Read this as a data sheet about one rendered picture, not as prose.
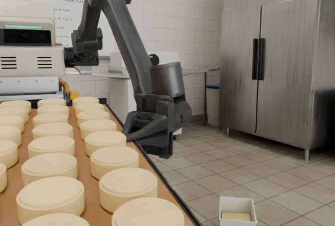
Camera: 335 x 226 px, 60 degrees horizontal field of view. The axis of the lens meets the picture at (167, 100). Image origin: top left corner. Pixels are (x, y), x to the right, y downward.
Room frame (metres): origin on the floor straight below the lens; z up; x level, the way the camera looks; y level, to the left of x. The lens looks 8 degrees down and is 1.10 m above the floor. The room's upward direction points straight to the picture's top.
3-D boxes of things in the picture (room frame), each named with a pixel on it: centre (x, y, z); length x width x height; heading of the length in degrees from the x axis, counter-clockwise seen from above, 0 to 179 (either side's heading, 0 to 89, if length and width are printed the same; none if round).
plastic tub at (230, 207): (1.74, -0.44, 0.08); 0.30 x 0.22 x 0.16; 169
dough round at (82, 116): (0.45, 0.12, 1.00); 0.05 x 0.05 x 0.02
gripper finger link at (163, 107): (0.43, 0.04, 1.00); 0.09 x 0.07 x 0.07; 156
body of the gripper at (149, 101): (0.49, 0.01, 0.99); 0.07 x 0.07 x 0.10; 66
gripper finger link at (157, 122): (0.43, 0.04, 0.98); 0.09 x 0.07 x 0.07; 156
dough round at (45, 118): (0.43, 0.18, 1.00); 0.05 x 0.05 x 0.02
